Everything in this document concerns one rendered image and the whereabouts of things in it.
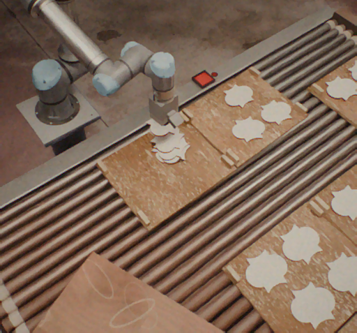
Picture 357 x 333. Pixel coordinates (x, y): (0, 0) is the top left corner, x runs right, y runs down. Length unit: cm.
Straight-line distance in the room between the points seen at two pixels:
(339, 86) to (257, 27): 184
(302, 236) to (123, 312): 65
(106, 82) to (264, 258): 76
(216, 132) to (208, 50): 181
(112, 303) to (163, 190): 46
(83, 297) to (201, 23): 281
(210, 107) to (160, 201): 49
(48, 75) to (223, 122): 72
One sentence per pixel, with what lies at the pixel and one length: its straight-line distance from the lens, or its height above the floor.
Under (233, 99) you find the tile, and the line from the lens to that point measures 179.
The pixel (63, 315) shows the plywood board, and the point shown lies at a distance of 129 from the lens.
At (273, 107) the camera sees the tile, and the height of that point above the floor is 95.
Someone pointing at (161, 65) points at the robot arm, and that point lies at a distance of 129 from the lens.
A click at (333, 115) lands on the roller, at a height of 92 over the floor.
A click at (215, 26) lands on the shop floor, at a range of 365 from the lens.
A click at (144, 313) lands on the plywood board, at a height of 104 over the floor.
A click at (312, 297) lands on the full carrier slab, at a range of 143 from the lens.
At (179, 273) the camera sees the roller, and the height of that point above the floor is 92.
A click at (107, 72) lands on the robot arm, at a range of 131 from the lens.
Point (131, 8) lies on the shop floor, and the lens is 384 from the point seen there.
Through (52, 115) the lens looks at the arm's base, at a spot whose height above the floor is 91.
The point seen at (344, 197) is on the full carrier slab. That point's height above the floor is 95.
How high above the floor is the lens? 226
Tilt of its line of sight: 56 degrees down
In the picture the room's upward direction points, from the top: 1 degrees clockwise
